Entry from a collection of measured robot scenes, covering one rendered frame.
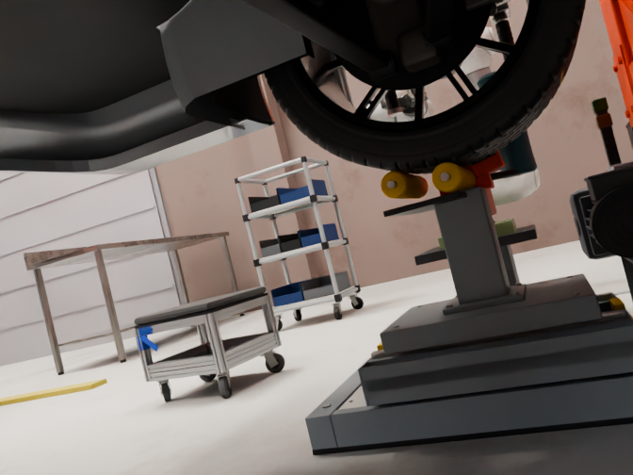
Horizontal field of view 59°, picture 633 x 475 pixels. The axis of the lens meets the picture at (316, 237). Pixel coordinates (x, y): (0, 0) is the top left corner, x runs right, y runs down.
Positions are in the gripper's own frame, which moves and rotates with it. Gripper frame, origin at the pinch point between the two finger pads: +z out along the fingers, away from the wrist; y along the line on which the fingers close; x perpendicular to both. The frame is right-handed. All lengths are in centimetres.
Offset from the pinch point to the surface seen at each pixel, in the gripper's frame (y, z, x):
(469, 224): -18, 57, -44
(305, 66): 6, 62, -3
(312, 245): 98, -138, -36
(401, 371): -1, 70, -68
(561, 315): -31, 67, -63
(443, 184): -16, 65, -35
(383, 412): 5, 69, -76
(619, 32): -60, 11, -6
